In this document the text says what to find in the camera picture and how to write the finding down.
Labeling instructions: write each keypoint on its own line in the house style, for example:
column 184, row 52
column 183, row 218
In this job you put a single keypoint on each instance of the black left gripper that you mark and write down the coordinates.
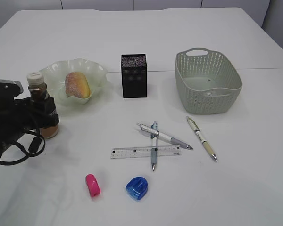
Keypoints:
column 21, row 116

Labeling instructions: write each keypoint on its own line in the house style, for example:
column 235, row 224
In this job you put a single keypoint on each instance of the cream ballpoint pen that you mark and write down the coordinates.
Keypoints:
column 200, row 136

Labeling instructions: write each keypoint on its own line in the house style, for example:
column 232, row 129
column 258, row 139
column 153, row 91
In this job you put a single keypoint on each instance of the white grey ballpoint pen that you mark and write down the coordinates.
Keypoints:
column 160, row 135

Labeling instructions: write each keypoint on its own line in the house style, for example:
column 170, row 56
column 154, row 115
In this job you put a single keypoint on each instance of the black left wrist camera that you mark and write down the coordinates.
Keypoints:
column 10, row 89

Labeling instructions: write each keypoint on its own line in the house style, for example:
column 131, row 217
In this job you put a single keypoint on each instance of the frosted green wavy plate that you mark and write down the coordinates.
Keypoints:
column 55, row 75

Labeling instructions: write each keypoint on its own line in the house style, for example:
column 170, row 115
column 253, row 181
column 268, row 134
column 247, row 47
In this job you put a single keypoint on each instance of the brown coffee bottle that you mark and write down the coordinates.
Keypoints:
column 37, row 85

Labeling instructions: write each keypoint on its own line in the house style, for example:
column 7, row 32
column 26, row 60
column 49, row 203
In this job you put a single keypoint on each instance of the clear plastic ruler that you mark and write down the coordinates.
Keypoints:
column 145, row 151

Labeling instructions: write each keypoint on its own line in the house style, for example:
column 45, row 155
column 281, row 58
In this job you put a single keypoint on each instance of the pink pencil sharpener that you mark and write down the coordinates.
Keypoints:
column 92, row 185

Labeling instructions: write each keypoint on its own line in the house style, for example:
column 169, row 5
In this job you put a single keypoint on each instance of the green plastic woven basket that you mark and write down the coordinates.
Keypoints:
column 206, row 83

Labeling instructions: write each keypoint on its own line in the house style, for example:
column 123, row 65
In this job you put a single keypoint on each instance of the yellow bread roll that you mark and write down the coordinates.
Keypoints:
column 76, row 85

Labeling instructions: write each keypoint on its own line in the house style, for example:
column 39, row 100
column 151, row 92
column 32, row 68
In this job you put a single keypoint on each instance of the blue pencil sharpener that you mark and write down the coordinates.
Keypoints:
column 138, row 186

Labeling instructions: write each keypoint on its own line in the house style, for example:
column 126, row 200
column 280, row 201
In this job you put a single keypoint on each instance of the black mesh pen holder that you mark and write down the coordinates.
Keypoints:
column 134, row 75

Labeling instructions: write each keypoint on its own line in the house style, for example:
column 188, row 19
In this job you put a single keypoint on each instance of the blue patterned pen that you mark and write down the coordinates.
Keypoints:
column 154, row 144

